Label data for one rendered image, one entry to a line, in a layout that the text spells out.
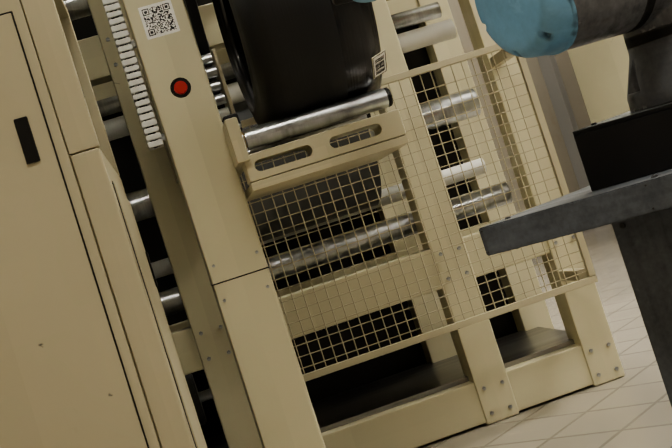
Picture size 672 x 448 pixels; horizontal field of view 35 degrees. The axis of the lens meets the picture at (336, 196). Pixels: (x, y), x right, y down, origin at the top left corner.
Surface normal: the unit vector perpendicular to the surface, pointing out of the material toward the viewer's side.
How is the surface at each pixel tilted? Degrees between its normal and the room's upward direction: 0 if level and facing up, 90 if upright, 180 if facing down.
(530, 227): 90
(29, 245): 90
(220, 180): 90
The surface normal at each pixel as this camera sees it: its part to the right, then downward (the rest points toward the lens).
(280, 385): 0.14, -0.07
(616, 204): -0.62, 0.18
